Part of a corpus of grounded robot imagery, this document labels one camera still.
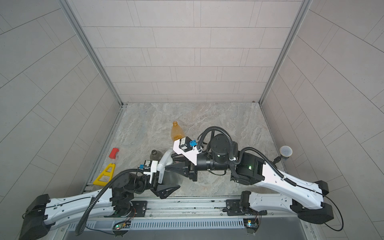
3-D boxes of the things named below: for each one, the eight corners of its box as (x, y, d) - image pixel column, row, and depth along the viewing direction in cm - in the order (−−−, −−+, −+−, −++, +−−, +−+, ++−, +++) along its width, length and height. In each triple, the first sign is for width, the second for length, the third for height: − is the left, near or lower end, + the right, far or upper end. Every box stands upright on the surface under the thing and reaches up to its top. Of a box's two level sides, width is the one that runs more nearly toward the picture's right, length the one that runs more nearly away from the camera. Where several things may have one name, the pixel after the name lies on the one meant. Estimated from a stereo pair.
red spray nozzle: (109, 158, 89) (107, 157, 87) (114, 149, 93) (113, 147, 92) (114, 159, 89) (113, 157, 87) (119, 149, 93) (118, 147, 91)
